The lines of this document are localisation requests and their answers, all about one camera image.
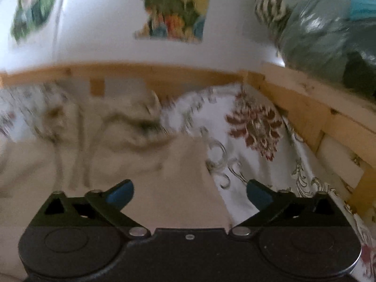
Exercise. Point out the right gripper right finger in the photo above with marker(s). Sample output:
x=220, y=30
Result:
x=270, y=204

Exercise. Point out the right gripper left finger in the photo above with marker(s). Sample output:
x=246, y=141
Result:
x=109, y=205

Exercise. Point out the beige hooded zip jacket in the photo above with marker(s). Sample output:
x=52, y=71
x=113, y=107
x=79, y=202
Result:
x=95, y=145

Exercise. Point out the floral patterned bed quilt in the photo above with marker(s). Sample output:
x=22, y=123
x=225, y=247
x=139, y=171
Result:
x=246, y=139

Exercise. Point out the plastic bagged bedding bundle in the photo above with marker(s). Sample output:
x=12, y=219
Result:
x=333, y=40

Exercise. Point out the landscape painting poster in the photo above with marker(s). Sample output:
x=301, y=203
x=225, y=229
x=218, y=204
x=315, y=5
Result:
x=174, y=20

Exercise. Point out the blond anime character poster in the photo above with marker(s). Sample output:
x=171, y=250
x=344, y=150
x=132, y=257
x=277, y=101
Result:
x=30, y=16

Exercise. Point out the wooden bed frame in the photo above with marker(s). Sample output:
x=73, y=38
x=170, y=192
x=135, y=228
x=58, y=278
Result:
x=315, y=109

